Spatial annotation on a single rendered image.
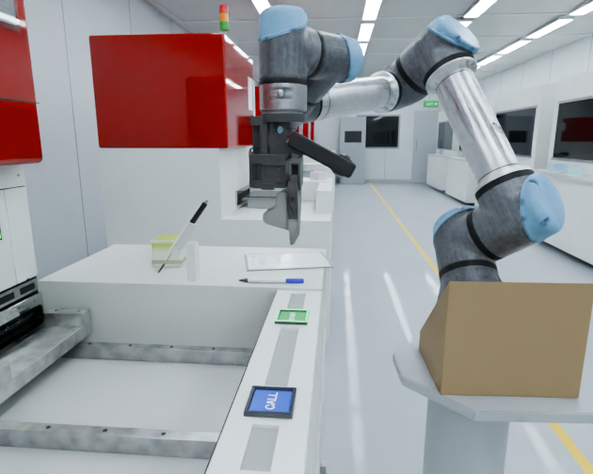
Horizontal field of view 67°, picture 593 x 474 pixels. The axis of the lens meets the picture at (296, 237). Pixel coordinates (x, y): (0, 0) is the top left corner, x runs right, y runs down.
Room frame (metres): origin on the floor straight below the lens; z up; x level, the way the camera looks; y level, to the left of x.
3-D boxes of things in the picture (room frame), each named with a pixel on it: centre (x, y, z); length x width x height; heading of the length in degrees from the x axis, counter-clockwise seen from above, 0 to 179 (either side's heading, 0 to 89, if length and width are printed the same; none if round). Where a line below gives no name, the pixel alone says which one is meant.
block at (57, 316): (0.90, 0.49, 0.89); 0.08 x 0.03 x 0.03; 85
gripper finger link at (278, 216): (0.72, 0.03, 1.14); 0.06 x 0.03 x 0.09; 85
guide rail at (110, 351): (0.85, 0.30, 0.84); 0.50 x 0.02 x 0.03; 85
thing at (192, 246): (0.94, 0.24, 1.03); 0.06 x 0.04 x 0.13; 85
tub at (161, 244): (1.07, 0.31, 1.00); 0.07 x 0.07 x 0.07; 89
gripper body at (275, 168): (0.74, 0.03, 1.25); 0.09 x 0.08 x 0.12; 85
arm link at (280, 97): (0.73, 0.02, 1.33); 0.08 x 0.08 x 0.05
